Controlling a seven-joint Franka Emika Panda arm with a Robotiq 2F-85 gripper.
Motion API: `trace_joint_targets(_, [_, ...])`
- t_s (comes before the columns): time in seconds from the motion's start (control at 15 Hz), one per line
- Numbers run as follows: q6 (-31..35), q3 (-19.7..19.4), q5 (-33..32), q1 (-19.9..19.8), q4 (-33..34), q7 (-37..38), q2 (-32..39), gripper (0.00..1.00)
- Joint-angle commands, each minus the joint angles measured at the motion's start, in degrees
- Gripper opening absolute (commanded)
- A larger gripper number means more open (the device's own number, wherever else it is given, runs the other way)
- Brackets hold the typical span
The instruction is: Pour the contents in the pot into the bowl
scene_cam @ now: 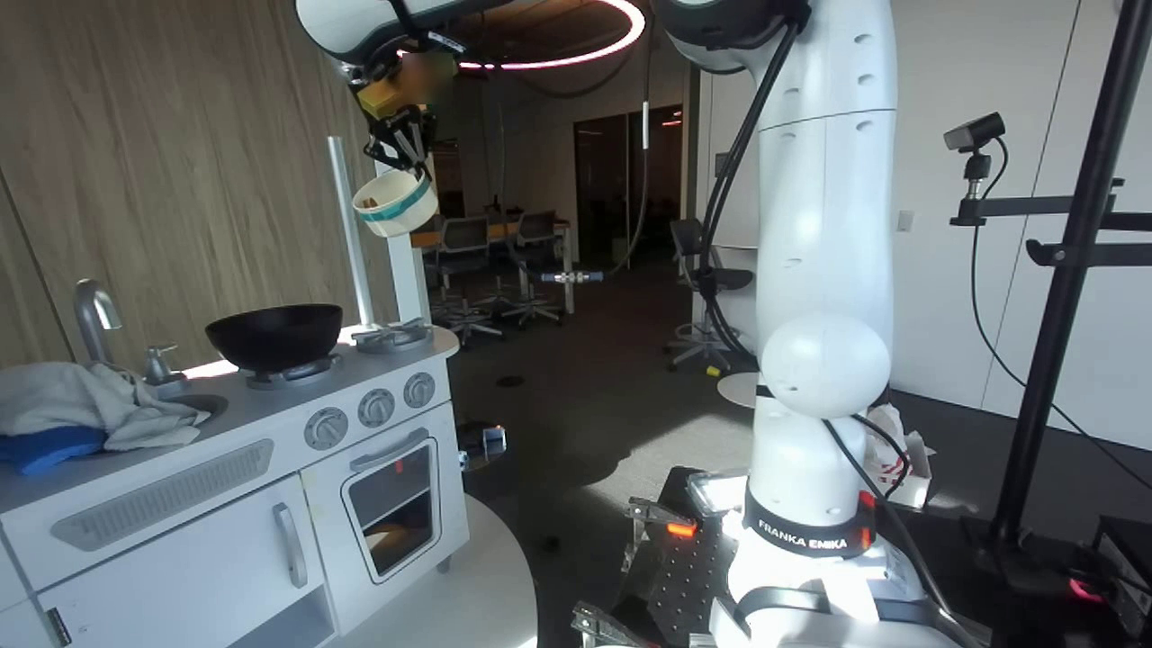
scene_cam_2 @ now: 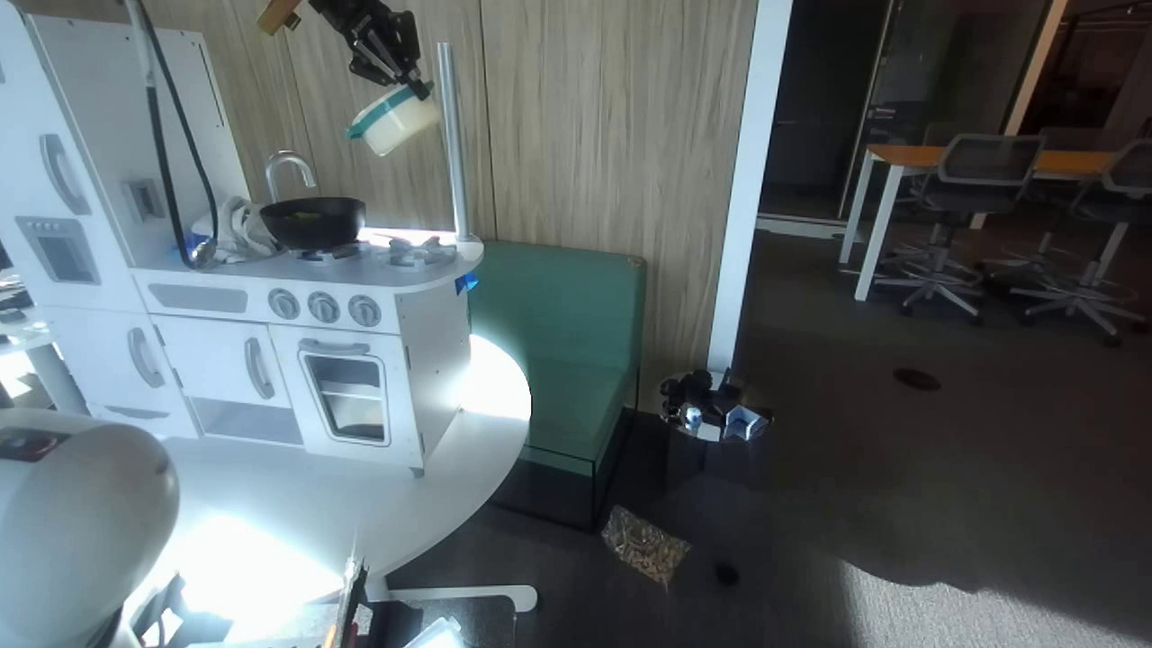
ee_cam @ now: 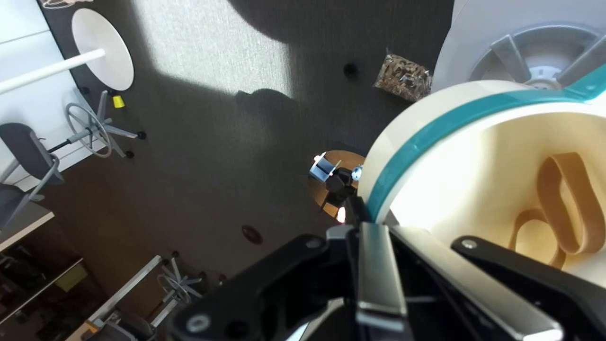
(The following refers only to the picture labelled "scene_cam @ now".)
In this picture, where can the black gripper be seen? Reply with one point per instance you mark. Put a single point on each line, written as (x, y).
(402, 130)

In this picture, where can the white pot with teal band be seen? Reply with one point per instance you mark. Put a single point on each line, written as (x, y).
(396, 206)

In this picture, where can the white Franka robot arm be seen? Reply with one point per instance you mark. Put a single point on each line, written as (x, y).
(822, 241)

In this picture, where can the black bowl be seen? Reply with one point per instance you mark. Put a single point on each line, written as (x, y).
(274, 335)

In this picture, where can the dark office chair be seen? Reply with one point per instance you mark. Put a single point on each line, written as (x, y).
(536, 259)
(464, 272)

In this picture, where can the silver toy faucet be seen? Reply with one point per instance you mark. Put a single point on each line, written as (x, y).
(96, 315)

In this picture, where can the white cloth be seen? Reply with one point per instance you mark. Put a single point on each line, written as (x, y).
(111, 400)

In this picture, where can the blue cloth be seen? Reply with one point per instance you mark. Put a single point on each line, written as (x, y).
(41, 452)

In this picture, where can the white crumpled bag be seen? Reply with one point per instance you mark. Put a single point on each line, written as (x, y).
(904, 464)

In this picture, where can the tan wrist camera mount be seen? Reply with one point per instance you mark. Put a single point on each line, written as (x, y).
(404, 87)

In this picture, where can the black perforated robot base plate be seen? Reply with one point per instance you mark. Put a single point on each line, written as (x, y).
(671, 590)

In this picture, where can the black camera on stand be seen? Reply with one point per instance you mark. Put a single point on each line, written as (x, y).
(972, 130)

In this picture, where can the black metal camera stand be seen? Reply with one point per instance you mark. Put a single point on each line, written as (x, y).
(1068, 299)

